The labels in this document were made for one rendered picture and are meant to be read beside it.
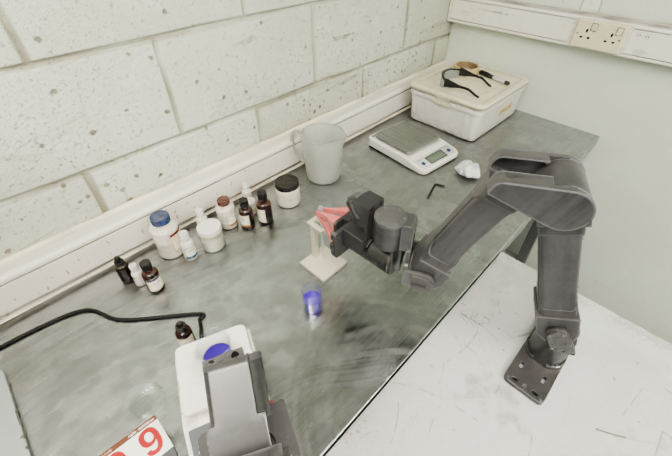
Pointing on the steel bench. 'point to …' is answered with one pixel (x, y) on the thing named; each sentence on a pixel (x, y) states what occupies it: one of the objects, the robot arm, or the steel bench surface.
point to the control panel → (197, 437)
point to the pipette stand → (321, 268)
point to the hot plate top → (192, 386)
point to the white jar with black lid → (287, 191)
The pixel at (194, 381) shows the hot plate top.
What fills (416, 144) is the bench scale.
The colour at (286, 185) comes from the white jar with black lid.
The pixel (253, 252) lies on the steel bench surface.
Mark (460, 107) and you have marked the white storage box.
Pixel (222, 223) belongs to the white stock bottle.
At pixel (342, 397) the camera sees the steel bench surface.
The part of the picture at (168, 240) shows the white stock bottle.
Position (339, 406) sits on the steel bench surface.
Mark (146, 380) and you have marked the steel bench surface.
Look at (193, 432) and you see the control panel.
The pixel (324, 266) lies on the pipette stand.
